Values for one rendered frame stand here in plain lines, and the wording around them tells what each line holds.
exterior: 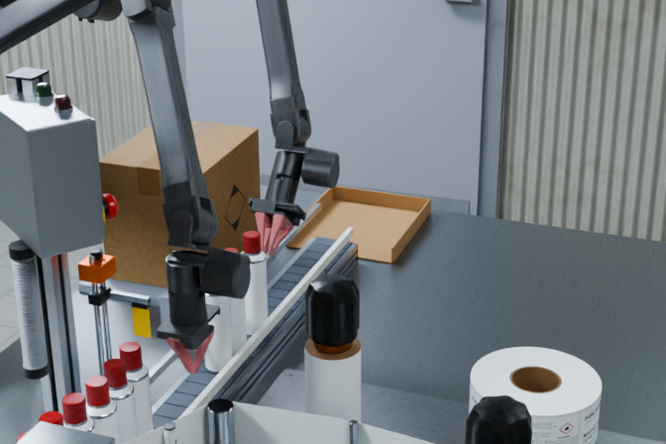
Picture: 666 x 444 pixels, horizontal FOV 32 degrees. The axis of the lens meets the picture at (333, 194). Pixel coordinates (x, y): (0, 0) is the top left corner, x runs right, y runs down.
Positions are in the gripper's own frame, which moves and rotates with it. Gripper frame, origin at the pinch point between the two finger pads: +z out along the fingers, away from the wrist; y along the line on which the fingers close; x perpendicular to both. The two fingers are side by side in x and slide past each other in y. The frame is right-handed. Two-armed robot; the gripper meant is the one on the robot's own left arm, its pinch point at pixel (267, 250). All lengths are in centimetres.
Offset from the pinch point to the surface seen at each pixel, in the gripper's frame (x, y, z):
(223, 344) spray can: -11.7, 1.1, 20.8
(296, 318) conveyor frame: 11.3, 5.2, 9.9
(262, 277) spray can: -4.5, 2.2, 6.3
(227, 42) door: 181, -110, -121
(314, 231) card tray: 50, -10, -18
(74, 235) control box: -64, -3, 17
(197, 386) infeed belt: -12.0, -1.6, 28.9
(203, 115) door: 201, -122, -97
